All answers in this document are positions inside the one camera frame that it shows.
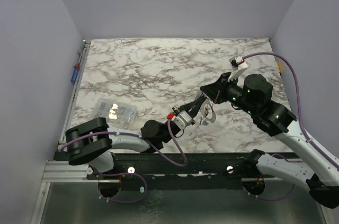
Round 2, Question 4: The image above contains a steel key organizer plate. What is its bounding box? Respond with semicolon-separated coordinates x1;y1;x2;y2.
199;100;216;126

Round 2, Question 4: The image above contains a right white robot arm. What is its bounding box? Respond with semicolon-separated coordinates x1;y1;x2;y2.
200;73;338;209

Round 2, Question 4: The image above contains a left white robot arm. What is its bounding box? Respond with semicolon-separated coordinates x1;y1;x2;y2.
60;94;207;179

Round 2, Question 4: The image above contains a clear plastic parts box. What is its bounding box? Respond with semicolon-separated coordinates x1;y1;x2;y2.
90;97;137;130

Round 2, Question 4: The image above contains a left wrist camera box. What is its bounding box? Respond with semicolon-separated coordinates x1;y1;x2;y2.
167;111;195;130

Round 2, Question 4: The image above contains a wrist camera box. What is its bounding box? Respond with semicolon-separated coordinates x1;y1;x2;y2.
167;111;195;130
228;56;248;81

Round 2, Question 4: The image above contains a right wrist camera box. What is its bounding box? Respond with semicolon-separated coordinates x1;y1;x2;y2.
228;56;248;81

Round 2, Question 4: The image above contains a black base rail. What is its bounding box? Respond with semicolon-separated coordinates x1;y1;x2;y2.
87;153;265;194

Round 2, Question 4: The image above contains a blue red wall clamp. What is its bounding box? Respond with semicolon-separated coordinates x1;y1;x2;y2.
70;51;82;84

